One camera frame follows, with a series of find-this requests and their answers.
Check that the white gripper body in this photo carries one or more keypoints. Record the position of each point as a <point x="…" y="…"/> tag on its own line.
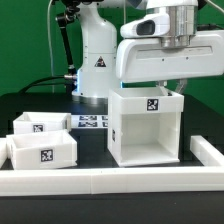
<point x="143" y="60"/>

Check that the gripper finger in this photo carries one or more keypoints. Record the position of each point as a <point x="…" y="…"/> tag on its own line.
<point x="162" y="85"/>
<point x="181" y="86"/>

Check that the white drawer cabinet box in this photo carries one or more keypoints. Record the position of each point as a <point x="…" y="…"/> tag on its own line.
<point x="144" y="126"/>

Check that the white front drawer tray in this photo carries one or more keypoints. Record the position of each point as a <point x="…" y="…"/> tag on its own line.
<point x="42" y="150"/>

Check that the white drawer tray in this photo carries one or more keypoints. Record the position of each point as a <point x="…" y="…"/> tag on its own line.
<point x="42" y="150"/>
<point x="31" y="122"/>

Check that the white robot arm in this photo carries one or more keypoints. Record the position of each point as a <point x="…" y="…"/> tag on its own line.
<point x="163" y="45"/>

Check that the white rear drawer tray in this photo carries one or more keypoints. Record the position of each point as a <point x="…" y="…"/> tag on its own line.
<point x="31" y="122"/>

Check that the white marker tag sheet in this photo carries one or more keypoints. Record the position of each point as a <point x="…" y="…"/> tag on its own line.
<point x="89" y="121"/>

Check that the white right barrier wall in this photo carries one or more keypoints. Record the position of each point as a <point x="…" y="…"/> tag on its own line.
<point x="207" y="154"/>

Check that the white barrier wall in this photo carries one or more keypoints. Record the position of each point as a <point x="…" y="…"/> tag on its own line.
<point x="111" y="180"/>
<point x="3" y="151"/>
<point x="207" y="154"/>

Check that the white left barrier wall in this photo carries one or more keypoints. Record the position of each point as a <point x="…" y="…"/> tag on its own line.
<point x="3" y="151"/>

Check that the white front barrier wall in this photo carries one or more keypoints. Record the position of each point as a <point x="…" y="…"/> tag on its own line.
<point x="111" y="180"/>

